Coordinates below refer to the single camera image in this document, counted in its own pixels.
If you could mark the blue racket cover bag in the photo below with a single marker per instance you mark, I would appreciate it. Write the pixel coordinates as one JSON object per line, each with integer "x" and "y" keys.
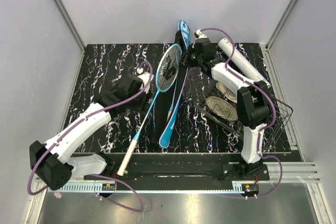
{"x": 167, "y": 103}

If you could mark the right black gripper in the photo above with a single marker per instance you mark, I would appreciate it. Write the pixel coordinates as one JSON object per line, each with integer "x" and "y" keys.
{"x": 191, "y": 48}

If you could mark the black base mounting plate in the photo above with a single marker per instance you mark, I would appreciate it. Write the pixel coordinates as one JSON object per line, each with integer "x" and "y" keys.
{"x": 182, "y": 171}

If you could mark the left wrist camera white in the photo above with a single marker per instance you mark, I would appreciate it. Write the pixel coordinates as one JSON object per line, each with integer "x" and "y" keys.
{"x": 146, "y": 77}

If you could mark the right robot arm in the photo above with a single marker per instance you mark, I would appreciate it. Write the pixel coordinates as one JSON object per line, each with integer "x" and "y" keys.
{"x": 254, "y": 106}

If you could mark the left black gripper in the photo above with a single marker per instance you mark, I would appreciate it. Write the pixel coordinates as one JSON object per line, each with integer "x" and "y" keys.
{"x": 143, "y": 106}

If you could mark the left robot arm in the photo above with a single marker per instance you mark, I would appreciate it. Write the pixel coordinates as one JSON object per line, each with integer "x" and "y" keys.
{"x": 52, "y": 161}

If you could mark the white shuttlecock tube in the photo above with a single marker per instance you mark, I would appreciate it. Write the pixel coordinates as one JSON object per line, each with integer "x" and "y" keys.
{"x": 241, "y": 62}

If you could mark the blue badminton racket front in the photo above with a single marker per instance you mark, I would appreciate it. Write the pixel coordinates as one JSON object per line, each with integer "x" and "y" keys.
{"x": 166, "y": 74}

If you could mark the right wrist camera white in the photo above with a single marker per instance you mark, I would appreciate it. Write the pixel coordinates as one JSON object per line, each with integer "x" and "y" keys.
{"x": 200, "y": 35}

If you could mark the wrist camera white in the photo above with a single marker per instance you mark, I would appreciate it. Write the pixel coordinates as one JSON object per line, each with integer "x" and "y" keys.
{"x": 146, "y": 77}
{"x": 200, "y": 35}

